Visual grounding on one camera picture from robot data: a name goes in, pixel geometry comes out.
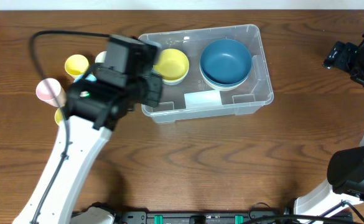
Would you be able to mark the blue cup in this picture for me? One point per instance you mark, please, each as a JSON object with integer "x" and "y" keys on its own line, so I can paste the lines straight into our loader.
{"x": 90, "y": 78}

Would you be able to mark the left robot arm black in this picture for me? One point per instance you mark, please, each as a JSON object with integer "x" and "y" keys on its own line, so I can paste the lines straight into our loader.
{"x": 103, "y": 95}

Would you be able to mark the yellow small bowl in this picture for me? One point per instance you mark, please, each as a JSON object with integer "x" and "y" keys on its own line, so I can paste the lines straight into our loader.
{"x": 171, "y": 58}

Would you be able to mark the white small bowl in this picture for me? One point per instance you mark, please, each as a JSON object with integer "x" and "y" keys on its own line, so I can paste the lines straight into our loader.
{"x": 173, "y": 76}

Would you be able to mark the grey small bowl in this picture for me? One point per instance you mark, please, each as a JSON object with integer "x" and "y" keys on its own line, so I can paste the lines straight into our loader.
{"x": 172, "y": 82}

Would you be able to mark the large cream bowl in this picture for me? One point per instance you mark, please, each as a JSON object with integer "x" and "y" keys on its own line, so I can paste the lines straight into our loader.
{"x": 221, "y": 88}

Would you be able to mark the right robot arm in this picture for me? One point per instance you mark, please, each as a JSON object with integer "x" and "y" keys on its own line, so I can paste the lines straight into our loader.
{"x": 344, "y": 183}

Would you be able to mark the clear plastic storage container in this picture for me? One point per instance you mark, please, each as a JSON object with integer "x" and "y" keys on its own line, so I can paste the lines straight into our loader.
{"x": 194, "y": 97}

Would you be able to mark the yellow cup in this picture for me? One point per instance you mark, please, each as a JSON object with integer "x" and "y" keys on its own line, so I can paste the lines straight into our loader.
{"x": 58, "y": 116}
{"x": 76, "y": 65}

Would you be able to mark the dark blue bowl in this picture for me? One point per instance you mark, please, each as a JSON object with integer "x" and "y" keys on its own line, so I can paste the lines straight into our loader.
{"x": 220, "y": 85}
{"x": 226, "y": 61}

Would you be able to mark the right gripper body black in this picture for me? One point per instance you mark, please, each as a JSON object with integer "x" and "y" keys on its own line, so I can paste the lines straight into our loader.
{"x": 349, "y": 60}

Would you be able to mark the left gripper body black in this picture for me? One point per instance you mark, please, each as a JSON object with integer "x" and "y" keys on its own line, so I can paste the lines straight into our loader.
{"x": 146, "y": 93}

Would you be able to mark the pink cup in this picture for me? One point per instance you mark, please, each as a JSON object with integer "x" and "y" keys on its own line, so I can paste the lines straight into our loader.
{"x": 50, "y": 91}

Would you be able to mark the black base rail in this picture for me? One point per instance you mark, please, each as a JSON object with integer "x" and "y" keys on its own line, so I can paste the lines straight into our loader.
{"x": 142, "y": 217}

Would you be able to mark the cream cup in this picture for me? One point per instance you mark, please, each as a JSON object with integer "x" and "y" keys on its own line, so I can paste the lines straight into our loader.
{"x": 100, "y": 58}

